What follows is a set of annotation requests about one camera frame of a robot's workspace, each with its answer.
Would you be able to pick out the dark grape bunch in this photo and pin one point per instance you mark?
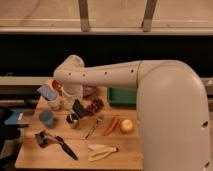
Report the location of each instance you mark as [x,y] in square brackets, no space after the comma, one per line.
[95,106]

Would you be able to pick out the black handled knife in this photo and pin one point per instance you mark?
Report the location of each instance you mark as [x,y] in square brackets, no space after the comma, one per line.
[66,148]

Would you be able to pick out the green tray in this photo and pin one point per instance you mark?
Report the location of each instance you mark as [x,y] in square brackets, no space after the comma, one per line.
[121,97]

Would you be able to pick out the purple bowl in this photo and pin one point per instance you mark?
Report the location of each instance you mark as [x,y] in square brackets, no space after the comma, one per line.
[88,90]

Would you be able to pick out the orange carrot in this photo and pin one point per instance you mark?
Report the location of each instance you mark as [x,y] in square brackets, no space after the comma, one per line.
[111,126]

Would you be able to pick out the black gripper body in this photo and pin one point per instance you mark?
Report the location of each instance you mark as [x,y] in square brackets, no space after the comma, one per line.
[79,109]

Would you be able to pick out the blue sponge on jar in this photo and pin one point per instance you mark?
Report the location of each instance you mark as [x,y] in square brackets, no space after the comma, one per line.
[51,96]

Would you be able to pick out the metal spoon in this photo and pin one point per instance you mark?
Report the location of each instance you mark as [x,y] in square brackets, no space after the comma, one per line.
[98,121]

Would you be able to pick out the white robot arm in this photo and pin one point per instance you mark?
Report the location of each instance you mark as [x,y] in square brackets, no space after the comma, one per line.
[172,108]

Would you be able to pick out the yellow apple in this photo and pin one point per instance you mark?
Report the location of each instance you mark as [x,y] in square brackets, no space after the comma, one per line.
[126,126]

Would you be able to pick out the metal cup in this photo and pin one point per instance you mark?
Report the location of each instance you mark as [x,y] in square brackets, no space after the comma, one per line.
[72,120]

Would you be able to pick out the blue book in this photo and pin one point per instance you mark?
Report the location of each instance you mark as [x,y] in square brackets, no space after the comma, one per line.
[18,117]

